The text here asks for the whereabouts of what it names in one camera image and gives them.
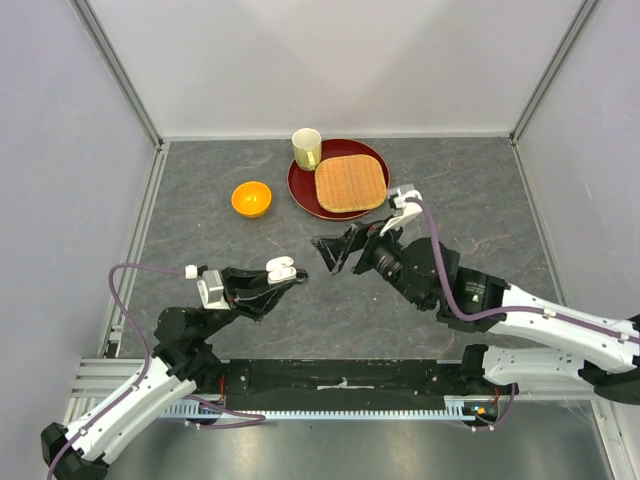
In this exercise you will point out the slotted cable duct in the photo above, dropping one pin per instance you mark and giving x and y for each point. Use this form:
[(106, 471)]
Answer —
[(452, 410)]

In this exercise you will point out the cream ceramic mug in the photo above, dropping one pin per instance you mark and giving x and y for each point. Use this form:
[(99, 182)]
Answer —
[(307, 147)]

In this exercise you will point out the aluminium frame rail right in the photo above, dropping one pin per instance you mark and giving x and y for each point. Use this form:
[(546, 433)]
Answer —
[(558, 59)]

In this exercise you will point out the black earbud charging case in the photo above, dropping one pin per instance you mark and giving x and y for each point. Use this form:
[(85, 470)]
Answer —
[(302, 276)]

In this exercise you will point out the orange bowl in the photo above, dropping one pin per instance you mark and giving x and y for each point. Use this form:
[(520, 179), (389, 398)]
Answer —
[(251, 199)]

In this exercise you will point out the aluminium frame rail left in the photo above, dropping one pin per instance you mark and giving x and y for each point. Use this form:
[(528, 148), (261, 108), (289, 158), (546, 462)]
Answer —
[(104, 46)]

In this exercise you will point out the dark red round tray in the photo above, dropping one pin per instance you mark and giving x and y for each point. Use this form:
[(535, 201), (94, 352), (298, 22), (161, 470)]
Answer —
[(301, 183)]

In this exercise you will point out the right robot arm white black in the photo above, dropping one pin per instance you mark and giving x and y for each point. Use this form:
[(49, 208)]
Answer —
[(575, 346)]

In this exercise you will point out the white earbud charging case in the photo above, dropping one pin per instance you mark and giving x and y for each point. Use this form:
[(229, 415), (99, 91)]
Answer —
[(280, 269)]

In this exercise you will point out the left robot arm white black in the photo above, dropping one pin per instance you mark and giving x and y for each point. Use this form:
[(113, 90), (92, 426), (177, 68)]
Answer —
[(181, 363)]

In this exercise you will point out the aluminium frame rail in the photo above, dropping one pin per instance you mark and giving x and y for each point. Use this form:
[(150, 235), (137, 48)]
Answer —
[(104, 46), (558, 59)]

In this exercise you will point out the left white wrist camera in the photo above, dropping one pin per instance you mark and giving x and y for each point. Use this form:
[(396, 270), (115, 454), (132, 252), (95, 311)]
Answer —
[(211, 290)]

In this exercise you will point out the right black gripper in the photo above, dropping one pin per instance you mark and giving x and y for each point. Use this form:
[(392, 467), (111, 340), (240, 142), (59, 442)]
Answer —
[(334, 249)]

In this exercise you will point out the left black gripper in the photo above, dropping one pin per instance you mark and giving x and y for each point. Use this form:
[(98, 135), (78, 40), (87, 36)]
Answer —
[(249, 292)]

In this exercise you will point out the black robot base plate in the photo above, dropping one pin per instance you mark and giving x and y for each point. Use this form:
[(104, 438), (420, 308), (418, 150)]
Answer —
[(345, 385)]

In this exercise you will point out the woven bamboo square tray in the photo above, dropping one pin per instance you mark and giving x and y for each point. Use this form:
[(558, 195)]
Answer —
[(350, 183)]

